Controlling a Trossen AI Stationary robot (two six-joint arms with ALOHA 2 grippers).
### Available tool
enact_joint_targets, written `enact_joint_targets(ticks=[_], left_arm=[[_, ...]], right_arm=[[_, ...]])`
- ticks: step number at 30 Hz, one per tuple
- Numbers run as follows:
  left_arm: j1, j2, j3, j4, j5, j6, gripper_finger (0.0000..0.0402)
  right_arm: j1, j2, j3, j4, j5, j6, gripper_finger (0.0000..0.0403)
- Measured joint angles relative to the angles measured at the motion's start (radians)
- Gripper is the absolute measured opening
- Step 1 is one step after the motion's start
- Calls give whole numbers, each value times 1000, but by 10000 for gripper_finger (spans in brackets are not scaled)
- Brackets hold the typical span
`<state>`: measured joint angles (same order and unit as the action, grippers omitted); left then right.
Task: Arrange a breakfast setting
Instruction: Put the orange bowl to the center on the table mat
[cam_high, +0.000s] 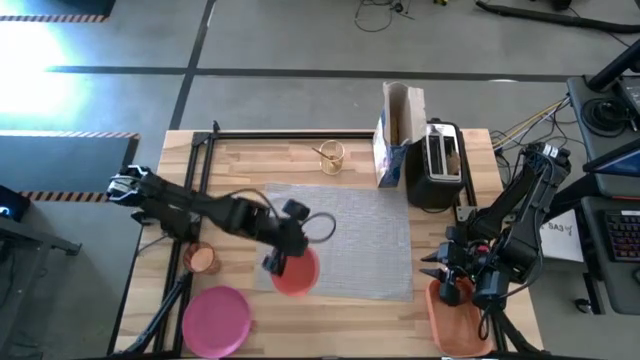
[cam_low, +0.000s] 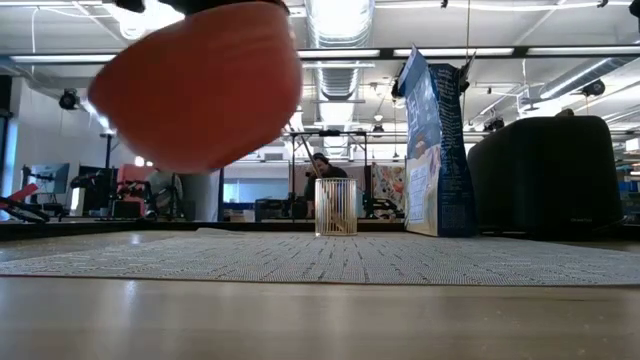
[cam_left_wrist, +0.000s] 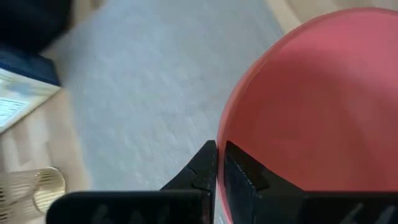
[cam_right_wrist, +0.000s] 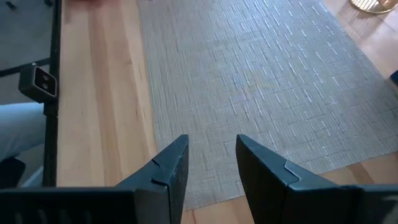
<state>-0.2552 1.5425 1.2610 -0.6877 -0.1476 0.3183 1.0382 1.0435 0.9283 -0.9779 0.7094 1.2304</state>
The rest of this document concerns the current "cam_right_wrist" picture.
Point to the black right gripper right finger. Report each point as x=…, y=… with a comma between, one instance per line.
x=267, y=186

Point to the person's leg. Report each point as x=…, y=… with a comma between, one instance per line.
x=18, y=127

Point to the black table-level camera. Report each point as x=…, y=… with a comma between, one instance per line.
x=37, y=82

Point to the black aluminium table frame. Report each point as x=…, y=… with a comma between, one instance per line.
x=53, y=140

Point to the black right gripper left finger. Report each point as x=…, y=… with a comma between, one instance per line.
x=161, y=186

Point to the grey woven placemat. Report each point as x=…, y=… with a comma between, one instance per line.
x=248, y=77

